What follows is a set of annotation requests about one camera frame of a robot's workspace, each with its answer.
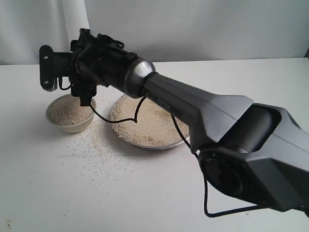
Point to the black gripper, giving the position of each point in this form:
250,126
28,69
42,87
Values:
99,60

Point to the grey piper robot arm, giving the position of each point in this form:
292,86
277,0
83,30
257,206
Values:
249,151

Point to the rice in small bowl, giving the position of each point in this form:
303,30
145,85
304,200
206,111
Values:
66,111

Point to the small cream ceramic bowl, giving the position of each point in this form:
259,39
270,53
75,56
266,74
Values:
76,128

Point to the spilled rice on table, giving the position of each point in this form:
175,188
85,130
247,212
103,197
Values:
91,162

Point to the rice in steel plate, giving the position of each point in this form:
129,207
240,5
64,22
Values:
149,125

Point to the white backdrop cloth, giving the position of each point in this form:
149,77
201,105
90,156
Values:
159,30

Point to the round steel plate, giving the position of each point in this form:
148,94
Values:
149,145

